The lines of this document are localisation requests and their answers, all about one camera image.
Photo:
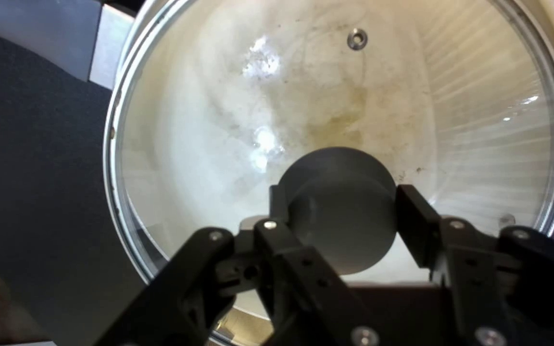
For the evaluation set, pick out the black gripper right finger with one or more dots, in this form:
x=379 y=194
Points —
x=520 y=294

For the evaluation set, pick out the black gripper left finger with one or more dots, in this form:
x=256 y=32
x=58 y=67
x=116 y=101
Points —
x=225 y=299

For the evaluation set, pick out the glass lid with black knob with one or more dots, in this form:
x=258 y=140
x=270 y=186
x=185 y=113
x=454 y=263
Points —
x=193 y=126

